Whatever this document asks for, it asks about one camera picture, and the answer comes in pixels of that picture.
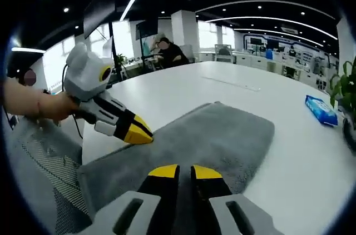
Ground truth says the large black monitor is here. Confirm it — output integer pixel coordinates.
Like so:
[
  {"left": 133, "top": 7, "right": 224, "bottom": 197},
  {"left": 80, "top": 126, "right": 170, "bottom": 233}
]
[{"left": 82, "top": 0, "right": 123, "bottom": 82}]

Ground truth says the small black monitor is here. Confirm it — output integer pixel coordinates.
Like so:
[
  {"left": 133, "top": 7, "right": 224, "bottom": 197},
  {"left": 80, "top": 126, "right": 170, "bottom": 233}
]
[{"left": 135, "top": 19, "right": 159, "bottom": 42}]

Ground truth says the grey towel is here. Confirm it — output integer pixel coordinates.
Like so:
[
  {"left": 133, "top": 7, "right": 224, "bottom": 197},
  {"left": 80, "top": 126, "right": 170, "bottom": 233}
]
[{"left": 77, "top": 101, "right": 276, "bottom": 215}]

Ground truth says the black and white plant pot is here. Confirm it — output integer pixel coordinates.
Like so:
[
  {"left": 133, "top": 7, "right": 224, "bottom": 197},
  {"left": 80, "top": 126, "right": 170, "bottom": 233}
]
[{"left": 342, "top": 117, "right": 356, "bottom": 154}]

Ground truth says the green leafy plant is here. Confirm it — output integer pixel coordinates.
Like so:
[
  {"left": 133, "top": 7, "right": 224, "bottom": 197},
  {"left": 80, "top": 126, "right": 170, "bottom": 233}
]
[{"left": 329, "top": 56, "right": 356, "bottom": 109}]

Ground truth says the black cable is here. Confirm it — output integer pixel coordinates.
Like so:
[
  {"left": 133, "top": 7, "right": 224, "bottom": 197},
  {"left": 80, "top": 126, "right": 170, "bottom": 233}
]
[{"left": 61, "top": 63, "right": 84, "bottom": 140}]

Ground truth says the grey mesh chair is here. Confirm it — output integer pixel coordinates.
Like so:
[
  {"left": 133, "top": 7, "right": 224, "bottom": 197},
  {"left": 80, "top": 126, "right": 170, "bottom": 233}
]
[{"left": 4, "top": 114, "right": 94, "bottom": 235}]

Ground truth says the person's left hand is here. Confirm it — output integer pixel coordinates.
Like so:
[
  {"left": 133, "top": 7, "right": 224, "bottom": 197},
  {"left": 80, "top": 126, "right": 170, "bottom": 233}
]
[{"left": 37, "top": 91, "right": 81, "bottom": 122}]

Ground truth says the blue tissue packet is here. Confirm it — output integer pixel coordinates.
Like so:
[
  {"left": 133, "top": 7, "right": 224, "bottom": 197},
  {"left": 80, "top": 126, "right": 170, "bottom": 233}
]
[{"left": 304, "top": 94, "right": 339, "bottom": 127}]

